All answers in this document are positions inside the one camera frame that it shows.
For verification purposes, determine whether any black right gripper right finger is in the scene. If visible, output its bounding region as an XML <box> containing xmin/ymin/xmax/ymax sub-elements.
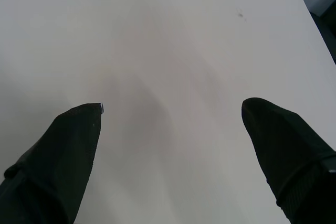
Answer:
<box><xmin>241</xmin><ymin>97</ymin><xmax>336</xmax><ymax>224</ymax></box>

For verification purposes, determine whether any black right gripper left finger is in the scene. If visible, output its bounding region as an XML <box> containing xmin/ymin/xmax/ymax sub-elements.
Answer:
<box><xmin>0</xmin><ymin>102</ymin><xmax>105</xmax><ymax>224</ymax></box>

